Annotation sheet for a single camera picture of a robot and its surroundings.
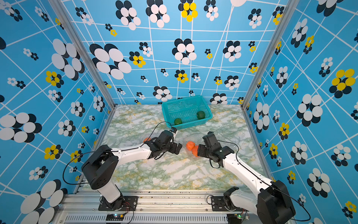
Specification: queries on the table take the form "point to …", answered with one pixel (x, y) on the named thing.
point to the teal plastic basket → (186, 112)
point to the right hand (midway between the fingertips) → (203, 149)
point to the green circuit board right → (234, 218)
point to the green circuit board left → (114, 216)
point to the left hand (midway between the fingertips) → (178, 142)
